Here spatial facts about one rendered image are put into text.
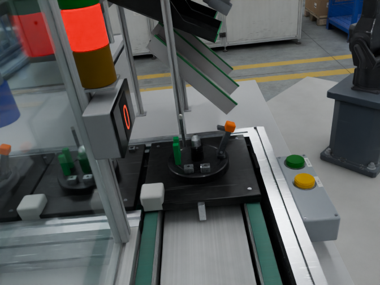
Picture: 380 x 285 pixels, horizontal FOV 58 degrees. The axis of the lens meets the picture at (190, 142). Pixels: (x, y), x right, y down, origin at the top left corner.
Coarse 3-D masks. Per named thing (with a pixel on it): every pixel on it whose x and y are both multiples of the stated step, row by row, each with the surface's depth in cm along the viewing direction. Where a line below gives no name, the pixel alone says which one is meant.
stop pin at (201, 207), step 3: (198, 204) 67; (201, 204) 67; (204, 204) 67; (198, 207) 67; (201, 207) 67; (204, 207) 67; (198, 210) 68; (201, 210) 68; (204, 210) 68; (198, 213) 68; (201, 213) 68; (204, 213) 68; (201, 216) 68; (204, 216) 68; (201, 219) 69; (204, 219) 69
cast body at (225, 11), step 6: (204, 0) 101; (210, 0) 99; (216, 0) 98; (222, 0) 98; (228, 0) 98; (210, 6) 100; (216, 6) 99; (222, 6) 99; (228, 6) 99; (222, 12) 100
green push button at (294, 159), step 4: (288, 156) 77; (292, 156) 77; (296, 156) 77; (300, 156) 76; (288, 160) 76; (292, 160) 75; (296, 160) 75; (300, 160) 75; (304, 160) 75; (288, 164) 75; (292, 164) 75; (296, 164) 74; (300, 164) 74
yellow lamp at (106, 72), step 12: (108, 48) 44; (84, 60) 43; (96, 60) 43; (108, 60) 45; (84, 72) 44; (96, 72) 44; (108, 72) 45; (84, 84) 45; (96, 84) 45; (108, 84) 46
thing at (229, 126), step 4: (228, 124) 72; (232, 124) 72; (220, 128) 72; (224, 128) 73; (228, 128) 72; (232, 128) 72; (224, 132) 74; (228, 132) 73; (224, 136) 73; (228, 136) 73; (224, 140) 74; (220, 144) 76; (224, 144) 74; (220, 148) 75; (224, 148) 75; (220, 152) 75
